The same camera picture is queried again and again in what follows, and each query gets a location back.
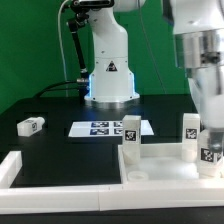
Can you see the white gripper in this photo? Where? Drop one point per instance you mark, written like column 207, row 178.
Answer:
column 207, row 92

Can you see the white square tabletop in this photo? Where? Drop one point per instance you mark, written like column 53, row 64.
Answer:
column 161, row 161

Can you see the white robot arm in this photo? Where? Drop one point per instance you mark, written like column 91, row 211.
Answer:
column 189, row 33

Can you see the paper sheet with fiducial markers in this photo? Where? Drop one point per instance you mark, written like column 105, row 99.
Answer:
column 96, row 128

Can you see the white U-shaped obstacle fence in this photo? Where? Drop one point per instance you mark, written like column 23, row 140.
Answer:
column 133, row 195

